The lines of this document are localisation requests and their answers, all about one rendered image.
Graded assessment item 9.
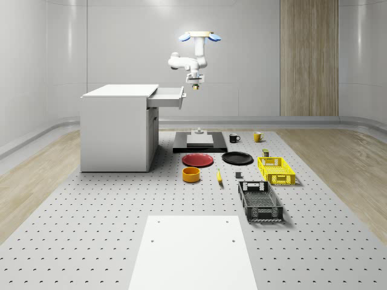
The black plate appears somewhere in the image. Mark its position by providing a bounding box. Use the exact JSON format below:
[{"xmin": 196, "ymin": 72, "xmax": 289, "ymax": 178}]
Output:
[{"xmin": 221, "ymin": 151, "xmax": 255, "ymax": 166}]

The dark grey basket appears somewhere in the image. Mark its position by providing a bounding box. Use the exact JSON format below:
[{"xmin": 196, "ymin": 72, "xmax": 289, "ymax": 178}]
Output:
[{"xmin": 237, "ymin": 180, "xmax": 285, "ymax": 223}]

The yellow bowl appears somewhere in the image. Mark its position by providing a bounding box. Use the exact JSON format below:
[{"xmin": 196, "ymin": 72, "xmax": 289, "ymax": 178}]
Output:
[{"xmin": 181, "ymin": 166, "xmax": 201, "ymax": 184}]

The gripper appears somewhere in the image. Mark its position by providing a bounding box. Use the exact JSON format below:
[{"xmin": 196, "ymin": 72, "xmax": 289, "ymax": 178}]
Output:
[{"xmin": 185, "ymin": 73, "xmax": 206, "ymax": 91}]

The white board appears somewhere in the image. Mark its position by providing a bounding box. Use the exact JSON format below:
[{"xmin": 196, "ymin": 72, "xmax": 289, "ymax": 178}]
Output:
[{"xmin": 128, "ymin": 214, "xmax": 259, "ymax": 290}]

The white cabinet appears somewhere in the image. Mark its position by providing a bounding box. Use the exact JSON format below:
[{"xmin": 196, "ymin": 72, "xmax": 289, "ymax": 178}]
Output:
[{"xmin": 80, "ymin": 84, "xmax": 160, "ymax": 173}]

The black stove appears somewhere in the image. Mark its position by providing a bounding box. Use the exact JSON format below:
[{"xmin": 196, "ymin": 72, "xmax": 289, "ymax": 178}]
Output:
[{"xmin": 172, "ymin": 127, "xmax": 229, "ymax": 153}]

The drone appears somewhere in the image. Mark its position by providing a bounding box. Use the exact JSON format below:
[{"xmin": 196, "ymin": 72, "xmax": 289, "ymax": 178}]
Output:
[{"xmin": 178, "ymin": 30, "xmax": 222, "ymax": 43}]

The yellow basket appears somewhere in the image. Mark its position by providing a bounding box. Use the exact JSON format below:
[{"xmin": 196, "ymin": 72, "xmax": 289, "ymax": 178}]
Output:
[{"xmin": 257, "ymin": 156, "xmax": 297, "ymax": 185}]

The red plate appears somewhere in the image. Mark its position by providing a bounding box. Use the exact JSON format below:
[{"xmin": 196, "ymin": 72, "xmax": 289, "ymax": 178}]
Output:
[{"xmin": 181, "ymin": 153, "xmax": 215, "ymax": 167}]

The white drawer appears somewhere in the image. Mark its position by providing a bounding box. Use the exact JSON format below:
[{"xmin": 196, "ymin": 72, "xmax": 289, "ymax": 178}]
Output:
[{"xmin": 146, "ymin": 86, "xmax": 187, "ymax": 111}]

